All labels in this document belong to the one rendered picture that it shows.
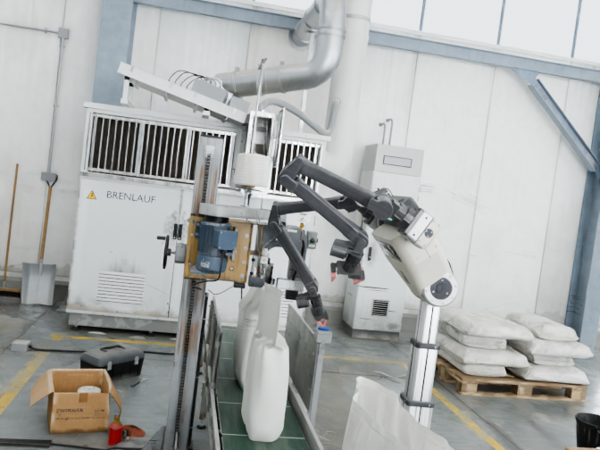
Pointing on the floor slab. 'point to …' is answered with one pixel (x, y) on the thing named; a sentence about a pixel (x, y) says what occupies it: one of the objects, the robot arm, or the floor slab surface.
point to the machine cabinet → (161, 215)
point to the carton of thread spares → (76, 400)
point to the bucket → (587, 429)
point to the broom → (8, 253)
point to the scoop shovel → (39, 272)
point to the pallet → (466, 387)
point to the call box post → (316, 383)
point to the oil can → (115, 430)
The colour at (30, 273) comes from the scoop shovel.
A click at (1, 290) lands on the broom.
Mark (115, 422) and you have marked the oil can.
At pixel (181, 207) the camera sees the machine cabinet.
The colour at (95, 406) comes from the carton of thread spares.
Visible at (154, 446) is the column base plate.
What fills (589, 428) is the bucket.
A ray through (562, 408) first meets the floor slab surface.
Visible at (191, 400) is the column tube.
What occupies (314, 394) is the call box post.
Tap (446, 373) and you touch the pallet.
